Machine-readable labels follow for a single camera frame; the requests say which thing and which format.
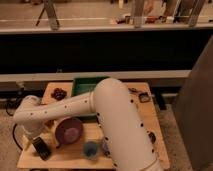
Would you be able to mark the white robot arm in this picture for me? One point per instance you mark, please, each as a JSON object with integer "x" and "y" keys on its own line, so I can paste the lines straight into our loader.
{"x": 124, "y": 131}

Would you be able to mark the purple bowl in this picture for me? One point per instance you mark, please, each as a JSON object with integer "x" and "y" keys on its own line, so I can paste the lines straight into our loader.
{"x": 68, "y": 131}

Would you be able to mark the green plastic tray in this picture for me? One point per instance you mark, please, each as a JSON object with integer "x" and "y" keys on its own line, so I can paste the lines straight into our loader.
{"x": 83, "y": 85}

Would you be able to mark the blue folded cloth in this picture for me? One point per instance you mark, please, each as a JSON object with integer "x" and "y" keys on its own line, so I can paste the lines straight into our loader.
{"x": 105, "y": 148}

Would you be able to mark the small blue cup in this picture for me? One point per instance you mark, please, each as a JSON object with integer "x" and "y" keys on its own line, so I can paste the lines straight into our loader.
{"x": 90, "y": 149}

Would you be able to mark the shiny metal cup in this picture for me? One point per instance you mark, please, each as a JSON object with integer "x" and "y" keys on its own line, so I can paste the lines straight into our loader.
{"x": 152, "y": 137}

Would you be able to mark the black handled kitchen tool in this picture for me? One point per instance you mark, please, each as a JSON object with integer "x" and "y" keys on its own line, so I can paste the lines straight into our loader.
{"x": 133, "y": 90}

